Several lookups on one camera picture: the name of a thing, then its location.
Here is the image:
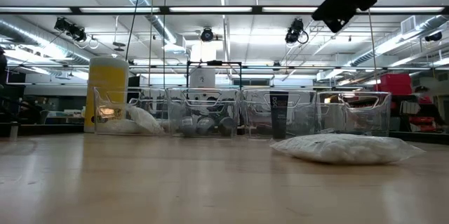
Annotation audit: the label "small black ceiling spotlight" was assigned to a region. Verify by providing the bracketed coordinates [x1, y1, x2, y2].
[424, 31, 443, 42]

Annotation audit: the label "red shelf items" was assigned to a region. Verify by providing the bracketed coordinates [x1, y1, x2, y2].
[408, 95, 436, 133]

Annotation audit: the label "white pillar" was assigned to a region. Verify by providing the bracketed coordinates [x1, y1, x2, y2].
[189, 41, 217, 88]

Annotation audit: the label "red storage bins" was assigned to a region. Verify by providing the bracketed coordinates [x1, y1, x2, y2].
[373, 73, 413, 95]

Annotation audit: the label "black metal stand frame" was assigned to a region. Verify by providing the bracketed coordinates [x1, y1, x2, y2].
[185, 60, 243, 91]

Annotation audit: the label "thin hanging cord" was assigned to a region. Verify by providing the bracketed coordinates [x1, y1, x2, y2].
[367, 9, 378, 84]

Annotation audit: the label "black overhead frame beam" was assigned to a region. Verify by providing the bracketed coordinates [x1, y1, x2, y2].
[0, 5, 449, 16]

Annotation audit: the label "person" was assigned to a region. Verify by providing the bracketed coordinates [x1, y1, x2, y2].
[17, 97, 45, 126]
[413, 85, 447, 133]

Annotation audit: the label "yellow-labelled wipes canister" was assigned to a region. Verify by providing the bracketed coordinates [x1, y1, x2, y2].
[83, 56, 130, 133]

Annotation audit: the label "black pouch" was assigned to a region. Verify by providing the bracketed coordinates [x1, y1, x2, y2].
[269, 91, 290, 140]

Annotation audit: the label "round black ceiling spotlight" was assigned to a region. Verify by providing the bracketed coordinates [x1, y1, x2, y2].
[200, 27, 215, 43]

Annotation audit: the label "silver air duct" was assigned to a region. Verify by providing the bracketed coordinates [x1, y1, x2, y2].
[105, 0, 178, 44]
[350, 15, 449, 67]

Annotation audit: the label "black spotlight with cable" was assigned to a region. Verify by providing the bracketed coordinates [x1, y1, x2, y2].
[284, 18, 309, 46]

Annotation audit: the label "black hanging cable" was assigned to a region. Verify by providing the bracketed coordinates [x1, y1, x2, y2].
[125, 0, 141, 62]

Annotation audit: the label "black double ceiling spotlight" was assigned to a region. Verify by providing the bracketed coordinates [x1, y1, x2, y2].
[54, 16, 88, 43]

